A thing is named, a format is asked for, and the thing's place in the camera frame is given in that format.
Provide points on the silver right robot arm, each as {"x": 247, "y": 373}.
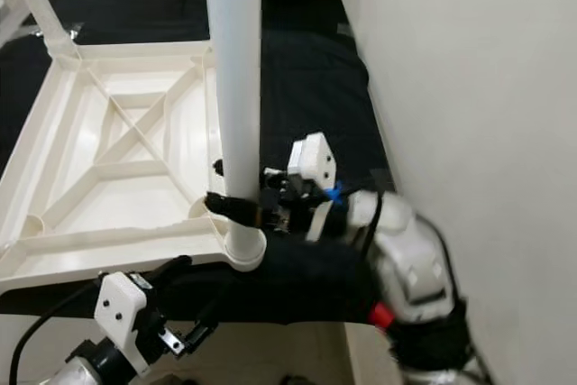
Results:
{"x": 410, "y": 259}

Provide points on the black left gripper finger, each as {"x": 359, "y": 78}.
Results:
{"x": 169, "y": 268}
{"x": 204, "y": 324}

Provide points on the grey tape patch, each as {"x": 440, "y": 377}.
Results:
{"x": 343, "y": 29}

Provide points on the white plastic table leg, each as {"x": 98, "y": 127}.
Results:
{"x": 234, "y": 60}
{"x": 36, "y": 2}

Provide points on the white plastic table top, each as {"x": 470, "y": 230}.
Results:
{"x": 135, "y": 196}

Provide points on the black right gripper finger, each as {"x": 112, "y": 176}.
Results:
{"x": 219, "y": 168}
{"x": 233, "y": 206}

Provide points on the clear plastic bag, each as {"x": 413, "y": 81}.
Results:
{"x": 74, "y": 32}

